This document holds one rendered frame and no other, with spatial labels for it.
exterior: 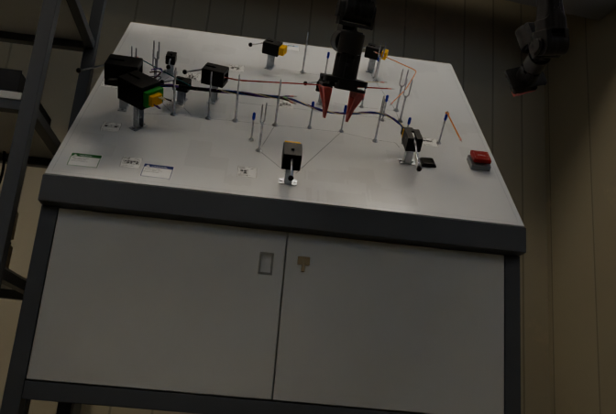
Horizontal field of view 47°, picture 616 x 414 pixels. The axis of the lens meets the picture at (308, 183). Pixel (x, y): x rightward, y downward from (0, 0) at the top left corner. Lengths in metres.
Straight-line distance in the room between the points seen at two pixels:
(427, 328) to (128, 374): 0.71
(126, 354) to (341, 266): 0.54
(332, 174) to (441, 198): 0.29
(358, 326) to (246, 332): 0.27
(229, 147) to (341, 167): 0.30
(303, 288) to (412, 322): 0.28
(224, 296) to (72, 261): 0.36
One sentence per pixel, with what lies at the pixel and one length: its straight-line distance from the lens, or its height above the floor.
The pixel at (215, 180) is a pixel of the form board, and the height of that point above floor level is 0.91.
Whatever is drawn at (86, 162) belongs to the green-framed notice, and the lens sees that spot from 1.81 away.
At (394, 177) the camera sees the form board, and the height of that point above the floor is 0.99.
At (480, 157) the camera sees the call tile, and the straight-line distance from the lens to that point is 2.03.
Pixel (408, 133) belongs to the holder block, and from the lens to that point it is 1.93.
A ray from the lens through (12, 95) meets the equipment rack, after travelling 1.85.
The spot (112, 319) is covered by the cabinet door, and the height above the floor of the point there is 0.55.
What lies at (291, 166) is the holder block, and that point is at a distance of 1.70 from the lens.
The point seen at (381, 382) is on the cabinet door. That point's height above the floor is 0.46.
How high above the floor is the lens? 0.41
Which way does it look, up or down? 17 degrees up
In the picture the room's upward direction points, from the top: 5 degrees clockwise
